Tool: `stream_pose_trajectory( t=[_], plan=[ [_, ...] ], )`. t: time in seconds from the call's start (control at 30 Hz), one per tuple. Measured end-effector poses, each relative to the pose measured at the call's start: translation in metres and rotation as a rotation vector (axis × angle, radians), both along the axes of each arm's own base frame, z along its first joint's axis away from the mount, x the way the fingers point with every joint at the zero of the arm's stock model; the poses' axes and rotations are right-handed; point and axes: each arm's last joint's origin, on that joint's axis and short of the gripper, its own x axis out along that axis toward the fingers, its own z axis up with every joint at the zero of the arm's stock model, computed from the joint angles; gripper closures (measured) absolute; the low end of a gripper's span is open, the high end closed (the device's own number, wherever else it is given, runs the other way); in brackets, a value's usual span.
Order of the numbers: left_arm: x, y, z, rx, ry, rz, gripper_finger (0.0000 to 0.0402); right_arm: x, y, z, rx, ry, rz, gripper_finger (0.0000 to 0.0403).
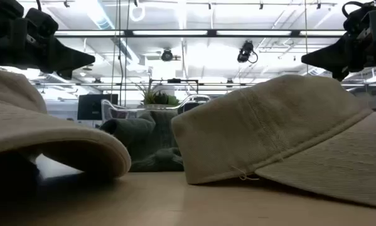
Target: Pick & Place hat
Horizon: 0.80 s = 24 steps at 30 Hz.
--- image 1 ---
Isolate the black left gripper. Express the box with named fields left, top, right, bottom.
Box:
left=0, top=17, right=96, bottom=80

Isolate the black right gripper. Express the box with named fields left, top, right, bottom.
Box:
left=301, top=30, right=376, bottom=82

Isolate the beige cotton cap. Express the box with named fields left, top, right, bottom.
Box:
left=0, top=67, right=132, bottom=180
left=171, top=73, right=376, bottom=210

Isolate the black computer monitor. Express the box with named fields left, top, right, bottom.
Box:
left=77, top=93, right=119, bottom=121

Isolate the clear plastic bin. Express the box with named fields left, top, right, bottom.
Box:
left=100, top=94, right=212, bottom=122

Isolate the green potted plant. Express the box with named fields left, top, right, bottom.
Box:
left=136, top=82, right=180, bottom=106

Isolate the round black ceiling lamp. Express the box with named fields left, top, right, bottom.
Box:
left=160, top=48, right=175, bottom=63

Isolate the thin hanging cable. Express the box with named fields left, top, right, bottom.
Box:
left=124, top=0, right=130, bottom=107
left=110, top=0, right=119, bottom=95
left=117, top=0, right=124, bottom=107

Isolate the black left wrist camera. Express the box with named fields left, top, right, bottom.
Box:
left=24, top=8, right=60, bottom=37

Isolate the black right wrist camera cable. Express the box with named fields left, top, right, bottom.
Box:
left=341, top=1, right=366, bottom=18

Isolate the white coiled cable ring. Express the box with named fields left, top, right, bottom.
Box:
left=129, top=3, right=146, bottom=23

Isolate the black overhead camera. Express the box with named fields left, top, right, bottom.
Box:
left=236, top=40, right=259, bottom=65

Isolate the black horizontal rail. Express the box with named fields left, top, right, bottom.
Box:
left=30, top=82, right=376, bottom=88

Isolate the black frame crossbar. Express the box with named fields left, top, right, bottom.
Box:
left=53, top=29, right=347, bottom=39

